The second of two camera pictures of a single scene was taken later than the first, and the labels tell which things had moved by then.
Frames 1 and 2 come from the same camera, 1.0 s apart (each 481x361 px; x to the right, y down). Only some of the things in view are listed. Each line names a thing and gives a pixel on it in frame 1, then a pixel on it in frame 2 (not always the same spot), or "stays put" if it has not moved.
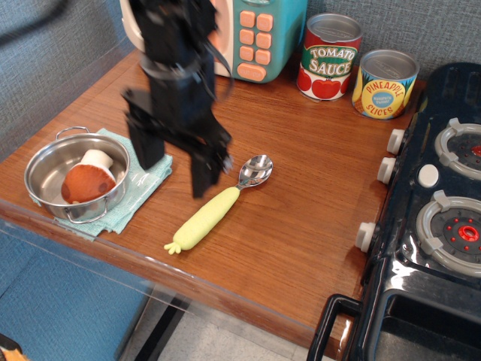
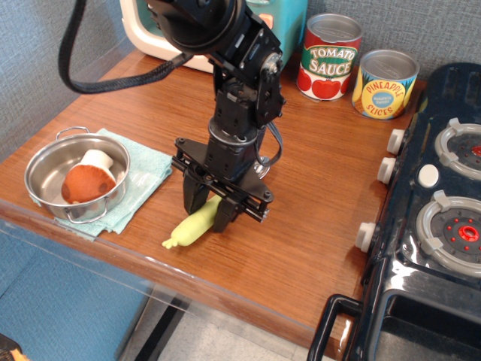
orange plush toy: (10, 350) stays put
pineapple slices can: (384, 83) stays put
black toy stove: (420, 257) stays put
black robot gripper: (182, 106) → (225, 163)
